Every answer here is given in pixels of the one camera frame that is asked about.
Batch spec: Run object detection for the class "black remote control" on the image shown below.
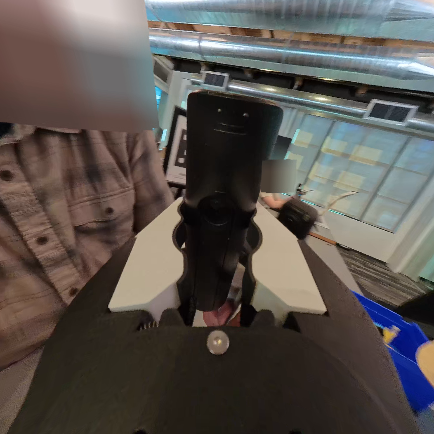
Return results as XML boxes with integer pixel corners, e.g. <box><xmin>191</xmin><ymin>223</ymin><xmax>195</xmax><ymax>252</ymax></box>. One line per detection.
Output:
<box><xmin>185</xmin><ymin>90</ymin><xmax>284</xmax><ymax>316</ymax></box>

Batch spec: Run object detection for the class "black backdrop board stand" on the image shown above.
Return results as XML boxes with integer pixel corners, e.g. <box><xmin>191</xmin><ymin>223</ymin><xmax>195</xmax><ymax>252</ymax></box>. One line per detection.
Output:
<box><xmin>415</xmin><ymin>339</ymin><xmax>434</xmax><ymax>390</ymax></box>

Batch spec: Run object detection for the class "black power adapter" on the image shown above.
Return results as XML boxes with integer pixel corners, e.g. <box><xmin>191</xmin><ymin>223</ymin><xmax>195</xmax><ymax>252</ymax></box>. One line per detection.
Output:
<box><xmin>277</xmin><ymin>199</ymin><xmax>319</xmax><ymax>239</ymax></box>

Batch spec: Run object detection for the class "silver ceiling duct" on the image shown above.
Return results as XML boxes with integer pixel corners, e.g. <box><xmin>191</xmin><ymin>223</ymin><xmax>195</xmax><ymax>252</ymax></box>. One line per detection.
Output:
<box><xmin>146</xmin><ymin>0</ymin><xmax>434</xmax><ymax>78</ymax></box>

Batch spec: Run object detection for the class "blue plastic bin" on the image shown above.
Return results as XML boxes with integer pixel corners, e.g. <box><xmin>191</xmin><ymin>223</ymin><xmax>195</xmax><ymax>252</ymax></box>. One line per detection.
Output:
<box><xmin>353</xmin><ymin>290</ymin><xmax>434</xmax><ymax>411</ymax></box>

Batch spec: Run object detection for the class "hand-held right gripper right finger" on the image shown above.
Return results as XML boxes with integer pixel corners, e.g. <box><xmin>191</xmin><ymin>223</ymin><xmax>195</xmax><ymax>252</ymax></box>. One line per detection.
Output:
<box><xmin>243</xmin><ymin>204</ymin><xmax>327</xmax><ymax>316</ymax></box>

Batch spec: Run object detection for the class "framed tag poster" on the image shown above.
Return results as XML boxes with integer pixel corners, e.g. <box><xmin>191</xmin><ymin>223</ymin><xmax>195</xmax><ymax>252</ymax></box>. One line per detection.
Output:
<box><xmin>163</xmin><ymin>105</ymin><xmax>190</xmax><ymax>187</ymax></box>

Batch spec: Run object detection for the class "ceiling air vent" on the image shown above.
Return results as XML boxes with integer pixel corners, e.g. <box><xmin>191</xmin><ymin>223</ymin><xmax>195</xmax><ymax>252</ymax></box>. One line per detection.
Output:
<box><xmin>202</xmin><ymin>70</ymin><xmax>230</xmax><ymax>89</ymax></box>
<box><xmin>364</xmin><ymin>100</ymin><xmax>419</xmax><ymax>125</ymax></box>

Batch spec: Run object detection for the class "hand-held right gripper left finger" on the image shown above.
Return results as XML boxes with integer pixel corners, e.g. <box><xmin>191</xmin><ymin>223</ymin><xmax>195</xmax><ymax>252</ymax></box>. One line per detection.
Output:
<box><xmin>109</xmin><ymin>198</ymin><xmax>192</xmax><ymax>319</ymax></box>

